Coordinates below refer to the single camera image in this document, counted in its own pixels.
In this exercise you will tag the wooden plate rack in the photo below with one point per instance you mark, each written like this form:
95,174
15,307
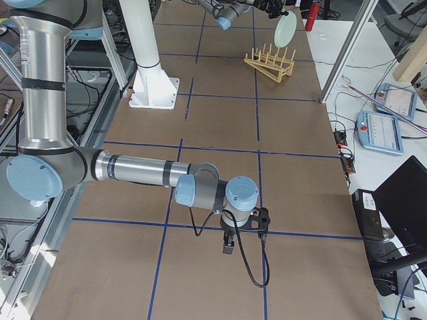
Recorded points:
271,64

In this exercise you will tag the black power strip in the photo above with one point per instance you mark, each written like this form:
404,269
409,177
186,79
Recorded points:
346,155

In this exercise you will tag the near blue teach pendant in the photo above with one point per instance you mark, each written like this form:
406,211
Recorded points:
379,132

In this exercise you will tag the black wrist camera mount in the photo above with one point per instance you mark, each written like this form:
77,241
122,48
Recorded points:
258,221

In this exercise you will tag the aluminium frame post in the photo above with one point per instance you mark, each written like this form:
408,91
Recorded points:
362,17

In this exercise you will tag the black computer box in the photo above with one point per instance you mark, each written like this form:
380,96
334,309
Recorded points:
368,217

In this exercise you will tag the blue teach pendant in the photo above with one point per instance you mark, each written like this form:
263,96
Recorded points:
398,99
379,132

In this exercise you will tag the far blue teach pendant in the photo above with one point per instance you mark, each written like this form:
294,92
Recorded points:
398,99

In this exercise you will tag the black laptop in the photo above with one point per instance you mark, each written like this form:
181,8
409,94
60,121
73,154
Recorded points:
401,199

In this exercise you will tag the white claw grabber stick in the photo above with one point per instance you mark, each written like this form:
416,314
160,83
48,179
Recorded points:
383,108

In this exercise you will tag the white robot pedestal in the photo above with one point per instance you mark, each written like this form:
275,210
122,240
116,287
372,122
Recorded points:
152,88

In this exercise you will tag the red cylinder bottle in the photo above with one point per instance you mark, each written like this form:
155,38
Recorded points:
312,15

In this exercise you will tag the light green plate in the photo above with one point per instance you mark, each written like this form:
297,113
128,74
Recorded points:
285,29

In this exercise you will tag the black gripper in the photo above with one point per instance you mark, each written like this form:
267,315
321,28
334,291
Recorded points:
269,5
229,230

